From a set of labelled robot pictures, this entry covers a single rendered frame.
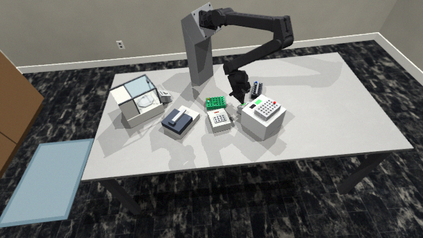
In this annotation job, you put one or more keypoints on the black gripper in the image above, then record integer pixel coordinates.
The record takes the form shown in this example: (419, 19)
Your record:
(239, 96)

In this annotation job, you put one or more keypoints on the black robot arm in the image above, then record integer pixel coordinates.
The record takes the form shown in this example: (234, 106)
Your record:
(283, 37)

